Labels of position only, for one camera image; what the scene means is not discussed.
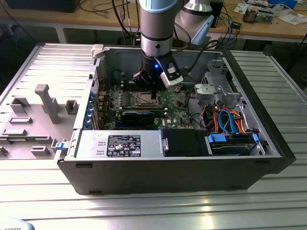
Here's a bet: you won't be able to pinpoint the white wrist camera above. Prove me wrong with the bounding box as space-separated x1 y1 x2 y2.
158 56 185 87

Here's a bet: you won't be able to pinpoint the wooden desk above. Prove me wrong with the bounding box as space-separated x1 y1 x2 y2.
0 0 307 44

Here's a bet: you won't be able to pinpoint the green motherboard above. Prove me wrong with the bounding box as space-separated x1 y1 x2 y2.
95 82 195 131

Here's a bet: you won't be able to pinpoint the black power supply label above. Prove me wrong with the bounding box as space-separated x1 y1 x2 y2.
107 135 142 158

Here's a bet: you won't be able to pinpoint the silver metal drive cage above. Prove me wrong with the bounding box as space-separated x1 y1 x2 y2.
193 58 243 109

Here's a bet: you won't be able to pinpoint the black graphics card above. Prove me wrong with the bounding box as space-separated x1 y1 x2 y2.
121 110 155 127

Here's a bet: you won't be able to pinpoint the grey parts rack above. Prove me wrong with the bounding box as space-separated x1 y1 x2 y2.
0 83 80 160

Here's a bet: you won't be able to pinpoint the copper heat sink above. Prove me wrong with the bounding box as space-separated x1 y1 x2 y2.
242 7 259 24

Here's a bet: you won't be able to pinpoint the pale blue teach pendant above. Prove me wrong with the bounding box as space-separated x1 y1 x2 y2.
0 215 35 230

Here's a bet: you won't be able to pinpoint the white papers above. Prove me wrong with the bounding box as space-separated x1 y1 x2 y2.
275 13 307 26

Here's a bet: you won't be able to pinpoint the black case fan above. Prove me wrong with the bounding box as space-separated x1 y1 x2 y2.
112 69 126 85

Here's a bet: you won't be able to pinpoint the blue data wire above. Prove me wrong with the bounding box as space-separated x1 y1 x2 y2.
217 106 238 136

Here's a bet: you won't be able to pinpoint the blue box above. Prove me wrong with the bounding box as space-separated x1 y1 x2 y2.
268 0 298 10

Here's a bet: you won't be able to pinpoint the black camera cable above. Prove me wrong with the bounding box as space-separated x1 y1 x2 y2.
181 39 221 76

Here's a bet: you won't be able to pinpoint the red orange wire bundle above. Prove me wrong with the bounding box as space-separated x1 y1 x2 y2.
201 104 220 132

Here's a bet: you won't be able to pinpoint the silver power supply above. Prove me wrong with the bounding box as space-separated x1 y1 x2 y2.
76 130 164 160

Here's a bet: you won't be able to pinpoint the black open PC case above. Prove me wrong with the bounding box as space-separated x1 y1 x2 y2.
54 44 297 196

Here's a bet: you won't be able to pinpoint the black box on desk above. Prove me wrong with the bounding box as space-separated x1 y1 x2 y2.
212 0 224 28

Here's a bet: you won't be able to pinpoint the black RAM slot row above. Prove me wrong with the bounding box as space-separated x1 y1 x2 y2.
119 107 168 115
121 81 144 92

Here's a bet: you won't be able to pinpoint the printed white leaflet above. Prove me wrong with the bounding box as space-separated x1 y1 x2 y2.
234 2 250 14

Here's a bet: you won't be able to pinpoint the hard disk in blue carrier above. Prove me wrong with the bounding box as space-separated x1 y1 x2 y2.
206 133 260 156

